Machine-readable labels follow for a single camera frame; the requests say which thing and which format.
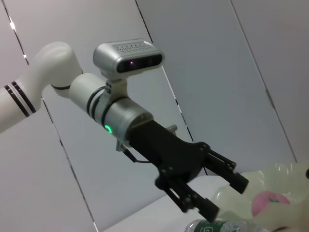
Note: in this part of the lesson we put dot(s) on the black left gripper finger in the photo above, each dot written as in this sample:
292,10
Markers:
231,176
193,203

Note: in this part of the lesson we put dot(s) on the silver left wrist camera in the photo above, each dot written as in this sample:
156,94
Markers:
125,55

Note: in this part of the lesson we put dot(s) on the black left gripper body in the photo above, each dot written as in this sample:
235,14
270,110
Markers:
169,154

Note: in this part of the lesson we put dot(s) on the pink peach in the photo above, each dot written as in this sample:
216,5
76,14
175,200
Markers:
265,203

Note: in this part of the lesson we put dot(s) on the pale green glass fruit plate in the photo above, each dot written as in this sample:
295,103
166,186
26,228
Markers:
277,178

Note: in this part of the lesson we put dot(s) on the clear green-label water bottle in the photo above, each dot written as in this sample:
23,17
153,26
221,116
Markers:
217,227

